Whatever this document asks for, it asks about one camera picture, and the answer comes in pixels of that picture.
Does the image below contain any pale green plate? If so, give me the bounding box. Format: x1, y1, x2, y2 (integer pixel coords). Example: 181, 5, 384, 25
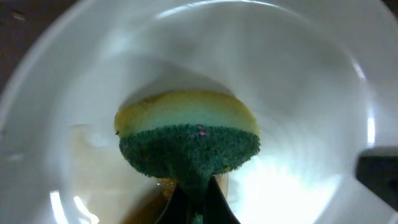
1, 1, 397, 223

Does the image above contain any green yellow sponge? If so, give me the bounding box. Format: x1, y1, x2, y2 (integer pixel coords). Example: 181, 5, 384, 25
114, 89, 262, 200

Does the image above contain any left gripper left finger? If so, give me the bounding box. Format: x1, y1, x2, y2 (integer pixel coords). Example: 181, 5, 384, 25
155, 185, 192, 224

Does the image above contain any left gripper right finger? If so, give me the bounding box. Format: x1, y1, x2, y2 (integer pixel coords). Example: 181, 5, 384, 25
203, 177, 240, 224

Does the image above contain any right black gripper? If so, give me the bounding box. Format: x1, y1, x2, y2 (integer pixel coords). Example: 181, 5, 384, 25
355, 146, 397, 211

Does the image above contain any brown serving tray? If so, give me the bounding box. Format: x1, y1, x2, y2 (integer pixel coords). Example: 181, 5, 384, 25
0, 0, 78, 90

